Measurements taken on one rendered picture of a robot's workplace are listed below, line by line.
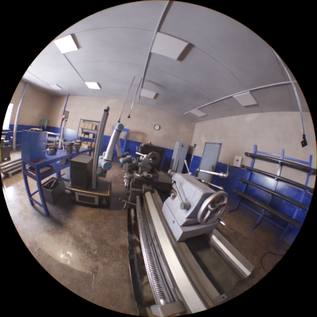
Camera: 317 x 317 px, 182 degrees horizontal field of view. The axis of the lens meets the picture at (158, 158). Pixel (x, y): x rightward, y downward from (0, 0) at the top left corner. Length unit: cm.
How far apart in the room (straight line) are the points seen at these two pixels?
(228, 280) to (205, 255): 28
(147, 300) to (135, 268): 32
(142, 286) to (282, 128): 413
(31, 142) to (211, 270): 217
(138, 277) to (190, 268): 48
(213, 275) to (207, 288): 20
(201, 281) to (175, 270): 15
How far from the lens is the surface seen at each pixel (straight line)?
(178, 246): 66
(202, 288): 60
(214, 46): 234
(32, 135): 173
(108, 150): 153
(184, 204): 59
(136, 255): 105
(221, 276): 82
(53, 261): 158
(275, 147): 363
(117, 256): 147
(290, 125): 382
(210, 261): 83
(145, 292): 95
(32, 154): 177
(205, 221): 62
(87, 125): 568
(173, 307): 62
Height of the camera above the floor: 134
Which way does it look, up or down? 7 degrees down
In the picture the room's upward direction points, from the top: 13 degrees clockwise
